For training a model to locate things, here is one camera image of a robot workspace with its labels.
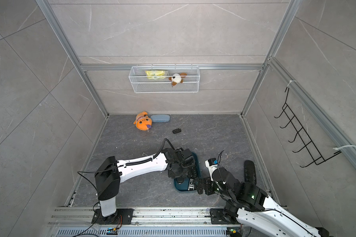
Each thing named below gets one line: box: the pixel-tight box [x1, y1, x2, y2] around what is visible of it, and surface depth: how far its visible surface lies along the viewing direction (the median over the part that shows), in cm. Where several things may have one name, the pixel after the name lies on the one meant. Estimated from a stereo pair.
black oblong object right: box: [244, 159, 257, 185], surface depth 88 cm
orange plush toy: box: [133, 111, 153, 133], surface depth 106 cm
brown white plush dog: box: [168, 72, 188, 87], surface depth 87 cm
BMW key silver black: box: [187, 178, 195, 191], surface depth 83 cm
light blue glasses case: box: [150, 114, 171, 123], surface depth 116 cm
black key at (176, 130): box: [172, 127, 182, 134], surface depth 110 cm
